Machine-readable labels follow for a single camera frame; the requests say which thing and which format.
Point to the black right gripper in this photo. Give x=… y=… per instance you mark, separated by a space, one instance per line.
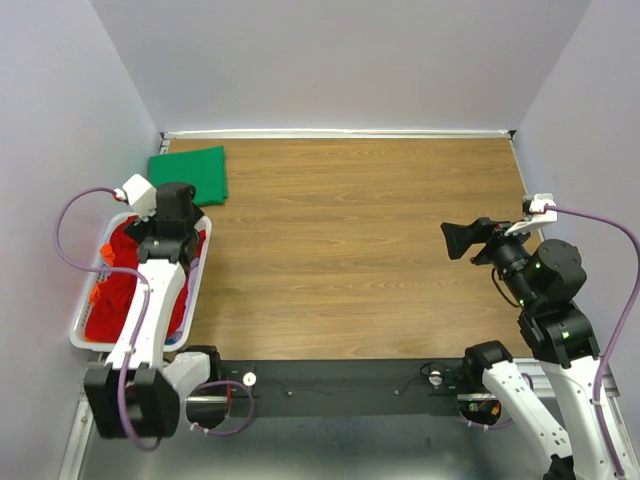
x=458 y=236

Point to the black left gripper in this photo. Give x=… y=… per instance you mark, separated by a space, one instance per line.
x=142 y=230

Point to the red t shirt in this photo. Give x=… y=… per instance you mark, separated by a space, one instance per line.
x=110 y=299

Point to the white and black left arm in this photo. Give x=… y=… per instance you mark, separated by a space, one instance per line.
x=134 y=395

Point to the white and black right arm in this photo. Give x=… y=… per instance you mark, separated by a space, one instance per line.
x=561 y=338

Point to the folded green t shirt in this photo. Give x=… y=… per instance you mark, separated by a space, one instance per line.
x=205 y=169

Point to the white plastic laundry basket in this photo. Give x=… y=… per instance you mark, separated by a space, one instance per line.
x=82 y=310

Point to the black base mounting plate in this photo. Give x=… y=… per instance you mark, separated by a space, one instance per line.
x=346 y=388

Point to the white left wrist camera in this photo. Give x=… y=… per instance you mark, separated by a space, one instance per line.
x=140 y=195

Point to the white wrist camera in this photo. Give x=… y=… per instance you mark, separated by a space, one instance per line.
x=140 y=195
x=538 y=212

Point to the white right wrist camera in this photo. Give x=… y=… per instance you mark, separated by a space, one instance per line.
x=538 y=212

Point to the aluminium frame rail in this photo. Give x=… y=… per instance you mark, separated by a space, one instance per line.
x=484 y=416

